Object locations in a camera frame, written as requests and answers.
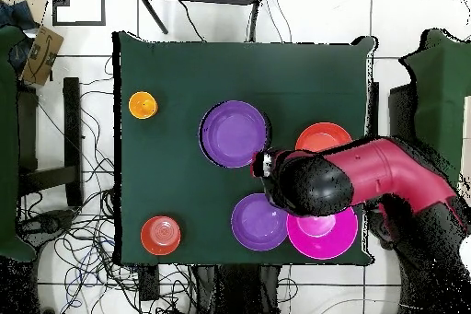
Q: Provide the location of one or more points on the purple bowl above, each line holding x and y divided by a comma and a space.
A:
254, 225
232, 133

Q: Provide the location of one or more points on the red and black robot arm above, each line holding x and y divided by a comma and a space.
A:
386, 170

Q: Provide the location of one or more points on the large orange bowl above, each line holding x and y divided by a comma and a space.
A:
320, 137

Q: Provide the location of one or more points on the pink bowl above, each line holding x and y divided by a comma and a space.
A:
323, 240

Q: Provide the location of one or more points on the dark green tablecloth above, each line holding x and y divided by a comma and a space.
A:
165, 166

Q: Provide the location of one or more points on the small orange bowl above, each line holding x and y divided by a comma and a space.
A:
160, 236

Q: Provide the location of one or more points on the yellow cup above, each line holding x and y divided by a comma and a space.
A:
141, 106

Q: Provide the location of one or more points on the green cloth side table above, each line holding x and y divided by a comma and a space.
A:
441, 89
7, 144

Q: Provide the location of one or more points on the white paper sheet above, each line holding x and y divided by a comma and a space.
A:
467, 118

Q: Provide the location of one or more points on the cardboard box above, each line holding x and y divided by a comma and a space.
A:
42, 56

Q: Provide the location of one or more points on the blue cloth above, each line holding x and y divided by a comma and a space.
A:
16, 15

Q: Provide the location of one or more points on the black bench frame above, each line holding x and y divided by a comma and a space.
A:
71, 126

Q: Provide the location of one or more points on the black square frame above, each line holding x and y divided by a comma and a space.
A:
79, 23

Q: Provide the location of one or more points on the black pedestal foot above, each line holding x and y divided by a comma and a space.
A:
48, 223

